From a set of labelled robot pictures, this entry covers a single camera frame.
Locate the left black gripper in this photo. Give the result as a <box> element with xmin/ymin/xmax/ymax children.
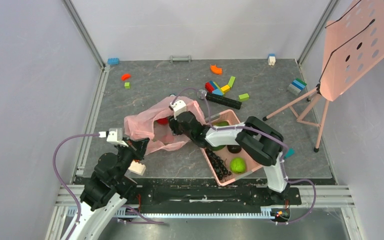
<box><xmin>113</xmin><ymin>136</ymin><xmax>150</xmax><ymax>184</ymax></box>

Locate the pink plastic bag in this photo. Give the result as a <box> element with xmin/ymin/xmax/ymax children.
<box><xmin>123</xmin><ymin>96</ymin><xmax>190</xmax><ymax>155</ymax></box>

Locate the light green fake round fruit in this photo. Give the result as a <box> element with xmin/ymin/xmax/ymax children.
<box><xmin>229</xmin><ymin>157</ymin><xmax>247</xmax><ymax>174</ymax></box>

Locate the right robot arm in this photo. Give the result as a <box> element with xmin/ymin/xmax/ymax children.
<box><xmin>168</xmin><ymin>111</ymin><xmax>290</xmax><ymax>204</ymax></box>

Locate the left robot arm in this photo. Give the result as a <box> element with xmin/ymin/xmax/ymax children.
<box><xmin>62</xmin><ymin>131</ymin><xmax>150</xmax><ymax>240</ymax></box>

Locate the red fake fruit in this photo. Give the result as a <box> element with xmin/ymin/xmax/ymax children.
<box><xmin>156</xmin><ymin>117</ymin><xmax>169</xmax><ymax>126</ymax></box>

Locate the orange green fake mango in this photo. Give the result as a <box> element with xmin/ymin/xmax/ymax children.
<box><xmin>213</xmin><ymin>121</ymin><xmax>230</xmax><ymax>127</ymax></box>

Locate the green fake avocado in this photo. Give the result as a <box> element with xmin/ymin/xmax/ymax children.
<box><xmin>210</xmin><ymin>145</ymin><xmax>226</xmax><ymax>151</ymax></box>

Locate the dark fake plum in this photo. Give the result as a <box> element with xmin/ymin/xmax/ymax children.
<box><xmin>227</xmin><ymin>145</ymin><xmax>242</xmax><ymax>154</ymax></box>

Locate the black fake grape bunch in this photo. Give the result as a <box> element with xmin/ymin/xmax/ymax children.
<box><xmin>205</xmin><ymin>148</ymin><xmax>232</xmax><ymax>181</ymax></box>

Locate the white toy brick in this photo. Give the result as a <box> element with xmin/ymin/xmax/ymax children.
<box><xmin>128</xmin><ymin>161</ymin><xmax>146</xmax><ymax>176</ymax></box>

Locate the red blue green brick cluster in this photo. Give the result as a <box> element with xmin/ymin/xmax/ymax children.
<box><xmin>204</xmin><ymin>81</ymin><xmax>224</xmax><ymax>96</ymax></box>

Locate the black microphone silver head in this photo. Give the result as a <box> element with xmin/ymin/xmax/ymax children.
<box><xmin>197</xmin><ymin>89</ymin><xmax>242</xmax><ymax>110</ymax></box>

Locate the small green cube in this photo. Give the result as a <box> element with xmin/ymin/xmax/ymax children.
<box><xmin>124</xmin><ymin>82</ymin><xmax>131</xmax><ymax>89</ymax></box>

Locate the yellow block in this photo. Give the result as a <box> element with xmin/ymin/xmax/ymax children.
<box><xmin>220</xmin><ymin>85</ymin><xmax>231</xmax><ymax>95</ymax></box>

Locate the orange curved block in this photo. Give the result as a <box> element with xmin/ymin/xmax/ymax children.
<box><xmin>210</xmin><ymin>65</ymin><xmax>223</xmax><ymax>75</ymax></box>

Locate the red curved block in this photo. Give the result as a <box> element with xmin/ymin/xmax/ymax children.
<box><xmin>120</xmin><ymin>73</ymin><xmax>131</xmax><ymax>82</ymax></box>

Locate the pink plastic basket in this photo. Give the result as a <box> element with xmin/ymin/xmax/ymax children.
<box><xmin>201</xmin><ymin>109</ymin><xmax>264</xmax><ymax>187</ymax></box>

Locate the green block near microphone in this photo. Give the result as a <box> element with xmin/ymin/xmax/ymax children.
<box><xmin>238</xmin><ymin>93</ymin><xmax>250</xmax><ymax>102</ymax></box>

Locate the tall green block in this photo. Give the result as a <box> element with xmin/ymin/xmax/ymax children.
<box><xmin>227</xmin><ymin>76</ymin><xmax>236</xmax><ymax>88</ymax></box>

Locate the blue brick at corner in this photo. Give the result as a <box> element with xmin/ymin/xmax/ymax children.
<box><xmin>107</xmin><ymin>57</ymin><xmax>120</xmax><ymax>66</ymax></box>

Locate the teal small block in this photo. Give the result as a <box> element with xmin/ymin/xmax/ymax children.
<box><xmin>284</xmin><ymin>148</ymin><xmax>295</xmax><ymax>159</ymax></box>

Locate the blue white brick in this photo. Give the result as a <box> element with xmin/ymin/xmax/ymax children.
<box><xmin>267</xmin><ymin>53</ymin><xmax>276</xmax><ymax>66</ymax></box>

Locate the grey blue green brick stack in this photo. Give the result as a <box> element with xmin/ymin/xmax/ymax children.
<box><xmin>287</xmin><ymin>78</ymin><xmax>307</xmax><ymax>96</ymax></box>

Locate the pink perforated music stand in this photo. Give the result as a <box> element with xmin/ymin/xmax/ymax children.
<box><xmin>263</xmin><ymin>0</ymin><xmax>384</xmax><ymax>153</ymax></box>

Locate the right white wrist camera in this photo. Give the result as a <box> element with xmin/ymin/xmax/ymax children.
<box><xmin>169</xmin><ymin>100</ymin><xmax>187</xmax><ymax>120</ymax></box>

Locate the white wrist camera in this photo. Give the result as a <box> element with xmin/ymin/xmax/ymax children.
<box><xmin>98</xmin><ymin>127</ymin><xmax>128</xmax><ymax>147</ymax></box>
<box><xmin>169</xmin><ymin>100</ymin><xmax>187</xmax><ymax>120</ymax></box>

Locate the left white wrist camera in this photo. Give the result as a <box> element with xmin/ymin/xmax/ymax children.
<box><xmin>98</xmin><ymin>127</ymin><xmax>128</xmax><ymax>147</ymax></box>

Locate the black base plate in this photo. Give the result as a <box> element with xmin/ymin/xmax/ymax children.
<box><xmin>126</xmin><ymin>178</ymin><xmax>302</xmax><ymax>214</ymax></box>

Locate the grey metal handle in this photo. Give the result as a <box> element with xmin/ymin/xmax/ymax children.
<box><xmin>169</xmin><ymin>55</ymin><xmax>192</xmax><ymax>63</ymax></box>

